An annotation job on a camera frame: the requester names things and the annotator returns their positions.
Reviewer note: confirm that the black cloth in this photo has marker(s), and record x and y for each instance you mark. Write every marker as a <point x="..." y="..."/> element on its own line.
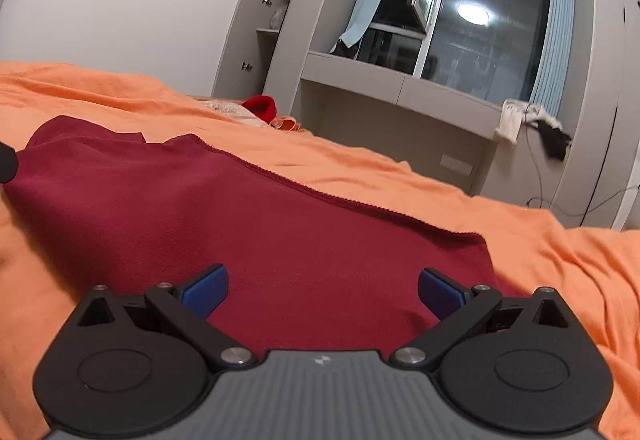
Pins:
<point x="552" y="139"/>

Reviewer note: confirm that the dark red long-sleeve shirt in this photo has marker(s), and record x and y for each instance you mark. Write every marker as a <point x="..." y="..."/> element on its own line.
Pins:
<point x="250" y="230"/>

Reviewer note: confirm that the grey built-in desk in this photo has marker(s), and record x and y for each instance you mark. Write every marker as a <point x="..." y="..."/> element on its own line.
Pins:
<point x="375" y="84"/>

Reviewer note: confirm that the small orange cloth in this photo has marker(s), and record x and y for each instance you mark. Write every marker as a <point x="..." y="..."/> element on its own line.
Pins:
<point x="286" y="124"/>

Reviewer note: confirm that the bright red cloth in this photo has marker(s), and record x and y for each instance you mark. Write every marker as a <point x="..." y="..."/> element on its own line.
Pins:
<point x="261" y="108"/>

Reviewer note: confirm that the white wall outlet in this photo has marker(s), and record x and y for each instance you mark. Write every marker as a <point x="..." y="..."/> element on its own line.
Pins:
<point x="456" y="164"/>

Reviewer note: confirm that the window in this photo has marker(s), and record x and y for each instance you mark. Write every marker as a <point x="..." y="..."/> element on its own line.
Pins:
<point x="485" y="44"/>

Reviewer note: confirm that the clear plastic bag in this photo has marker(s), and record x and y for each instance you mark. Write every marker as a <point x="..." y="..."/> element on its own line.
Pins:
<point x="278" y="17"/>

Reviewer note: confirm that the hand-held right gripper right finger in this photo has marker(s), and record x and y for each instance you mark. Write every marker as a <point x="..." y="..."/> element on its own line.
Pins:
<point x="436" y="292"/>

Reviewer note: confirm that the tall grey cabinet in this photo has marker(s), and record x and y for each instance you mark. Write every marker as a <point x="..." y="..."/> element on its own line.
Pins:
<point x="600" y="94"/>

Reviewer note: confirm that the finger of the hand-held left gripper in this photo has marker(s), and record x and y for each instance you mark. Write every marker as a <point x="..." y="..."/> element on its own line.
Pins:
<point x="7" y="163"/>

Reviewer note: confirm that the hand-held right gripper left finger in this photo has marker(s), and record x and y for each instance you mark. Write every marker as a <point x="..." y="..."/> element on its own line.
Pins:
<point x="207" y="292"/>

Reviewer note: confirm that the orange blanket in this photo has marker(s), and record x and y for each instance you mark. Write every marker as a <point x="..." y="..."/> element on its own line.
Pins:
<point x="550" y="295"/>

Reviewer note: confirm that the pale pink cloth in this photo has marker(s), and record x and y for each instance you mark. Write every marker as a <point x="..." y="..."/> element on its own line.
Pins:
<point x="227" y="109"/>

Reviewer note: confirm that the white cloth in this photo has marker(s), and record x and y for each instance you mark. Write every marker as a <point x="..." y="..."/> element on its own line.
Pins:
<point x="512" y="119"/>

